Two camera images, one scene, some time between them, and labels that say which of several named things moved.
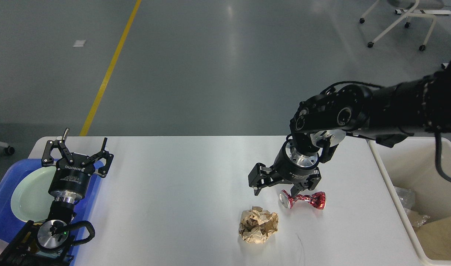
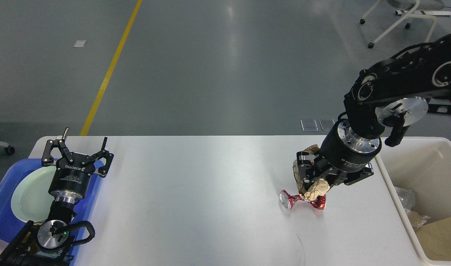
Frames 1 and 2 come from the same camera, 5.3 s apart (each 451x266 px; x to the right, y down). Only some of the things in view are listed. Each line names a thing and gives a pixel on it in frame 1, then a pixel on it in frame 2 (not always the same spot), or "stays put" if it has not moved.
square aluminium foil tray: [407, 196] stays put
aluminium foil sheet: [419, 223] stays put
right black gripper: [291, 165] -> [343, 149]
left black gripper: [69, 182] stays put
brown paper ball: [256, 225] -> [315, 188]
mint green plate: [30, 200] stays put
